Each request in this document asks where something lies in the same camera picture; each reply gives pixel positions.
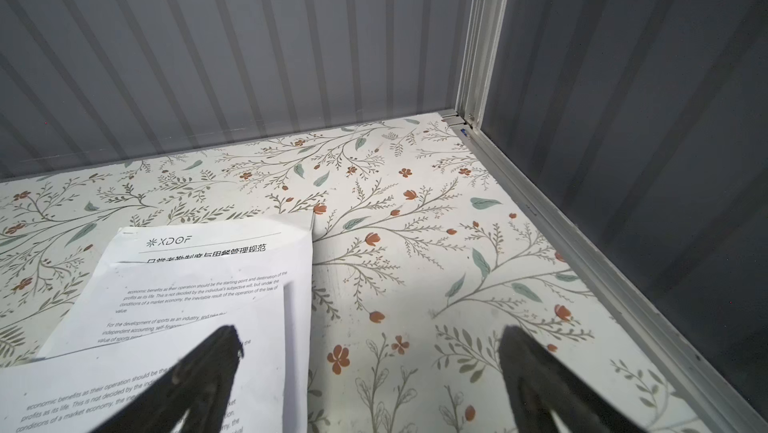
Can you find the white printed paper sheet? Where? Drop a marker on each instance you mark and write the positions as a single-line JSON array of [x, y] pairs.
[[77, 392]]

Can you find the aluminium frame corner post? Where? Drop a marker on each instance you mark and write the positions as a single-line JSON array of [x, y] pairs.
[[484, 30]]

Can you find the floral patterned table mat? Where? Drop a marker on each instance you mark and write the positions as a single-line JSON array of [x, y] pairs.
[[420, 261]]

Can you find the white sheet with XDOF header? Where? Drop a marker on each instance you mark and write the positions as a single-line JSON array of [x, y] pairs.
[[271, 242]]

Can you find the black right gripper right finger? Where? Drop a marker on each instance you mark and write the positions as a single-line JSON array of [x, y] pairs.
[[541, 389]]

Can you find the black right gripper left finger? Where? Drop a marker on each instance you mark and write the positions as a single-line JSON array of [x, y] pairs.
[[192, 396]]

